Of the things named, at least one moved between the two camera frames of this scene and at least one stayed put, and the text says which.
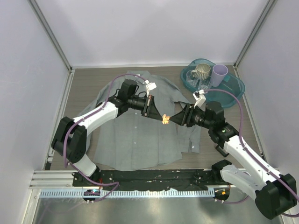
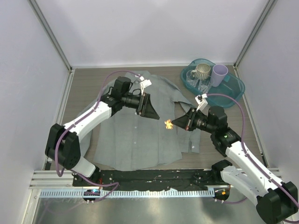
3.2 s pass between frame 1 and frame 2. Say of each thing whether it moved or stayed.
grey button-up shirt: stayed
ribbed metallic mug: stayed
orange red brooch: moved
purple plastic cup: stayed
